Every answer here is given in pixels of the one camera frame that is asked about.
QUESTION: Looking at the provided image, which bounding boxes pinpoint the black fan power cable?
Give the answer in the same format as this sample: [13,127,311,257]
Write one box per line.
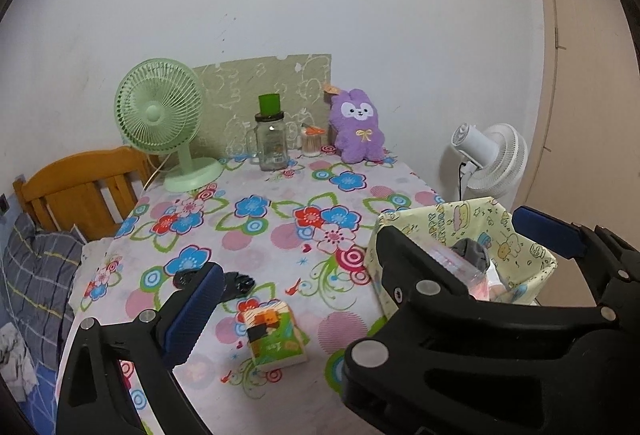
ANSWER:
[458,161,474,202]

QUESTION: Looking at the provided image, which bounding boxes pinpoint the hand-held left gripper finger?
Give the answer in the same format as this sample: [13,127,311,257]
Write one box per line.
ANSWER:
[56,260,226,435]

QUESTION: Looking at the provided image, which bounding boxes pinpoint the clear plastic packet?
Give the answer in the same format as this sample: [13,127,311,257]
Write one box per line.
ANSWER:
[425,242,490,302]

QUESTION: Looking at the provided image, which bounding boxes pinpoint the green plastic cup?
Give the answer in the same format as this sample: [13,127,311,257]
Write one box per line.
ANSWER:
[258,92,282,116]

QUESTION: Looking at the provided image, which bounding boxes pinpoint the wooden bed headboard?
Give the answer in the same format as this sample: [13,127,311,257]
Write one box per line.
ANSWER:
[12,146,162,243]

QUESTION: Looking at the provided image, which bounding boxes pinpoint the purple plush bunny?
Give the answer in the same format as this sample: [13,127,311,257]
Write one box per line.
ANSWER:
[327,87,387,164]

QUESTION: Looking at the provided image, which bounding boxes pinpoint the green patterned wall sheet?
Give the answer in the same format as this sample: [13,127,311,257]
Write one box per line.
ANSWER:
[192,53,333,160]

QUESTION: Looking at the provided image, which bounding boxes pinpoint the black cloth bundle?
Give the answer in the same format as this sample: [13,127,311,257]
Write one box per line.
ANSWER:
[172,270,257,302]

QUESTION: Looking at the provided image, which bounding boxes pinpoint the beige door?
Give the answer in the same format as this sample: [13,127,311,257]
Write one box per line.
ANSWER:
[522,0,640,307]

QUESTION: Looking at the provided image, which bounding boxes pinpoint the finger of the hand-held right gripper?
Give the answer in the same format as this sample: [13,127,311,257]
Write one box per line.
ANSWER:
[511,206,640,322]
[340,224,618,435]

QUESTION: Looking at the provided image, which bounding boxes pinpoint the green tissue pack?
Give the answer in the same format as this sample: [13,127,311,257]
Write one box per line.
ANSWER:
[244,299,311,372]

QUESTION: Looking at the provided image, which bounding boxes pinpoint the white floor fan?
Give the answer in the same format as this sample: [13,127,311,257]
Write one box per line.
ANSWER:
[450,124,529,206]

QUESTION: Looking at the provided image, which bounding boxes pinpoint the yellow patterned fabric storage box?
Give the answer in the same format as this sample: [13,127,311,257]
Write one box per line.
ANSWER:
[364,196,558,316]

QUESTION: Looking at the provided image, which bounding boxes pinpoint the clear cotton swab jar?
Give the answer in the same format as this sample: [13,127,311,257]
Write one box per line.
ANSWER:
[299,125,326,158]

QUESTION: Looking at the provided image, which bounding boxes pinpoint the grey knitted socks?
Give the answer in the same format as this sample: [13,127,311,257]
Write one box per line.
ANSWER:
[451,238,492,274]

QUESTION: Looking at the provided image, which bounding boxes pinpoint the glass mug jar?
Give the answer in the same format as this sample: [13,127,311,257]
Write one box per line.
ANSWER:
[245,112,291,172]

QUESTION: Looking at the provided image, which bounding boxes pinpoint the grey plaid blanket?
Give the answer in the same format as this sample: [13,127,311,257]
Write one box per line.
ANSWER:
[0,212,89,366]

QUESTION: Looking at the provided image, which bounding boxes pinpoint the white crumpled cloth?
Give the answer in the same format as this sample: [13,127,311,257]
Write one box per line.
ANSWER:
[0,325,36,402]

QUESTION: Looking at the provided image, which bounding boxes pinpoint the blue bedsheet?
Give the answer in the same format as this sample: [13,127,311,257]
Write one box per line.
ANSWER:
[0,365,62,435]

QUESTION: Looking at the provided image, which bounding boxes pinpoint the green desk fan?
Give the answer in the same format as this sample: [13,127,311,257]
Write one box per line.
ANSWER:
[114,58,224,193]

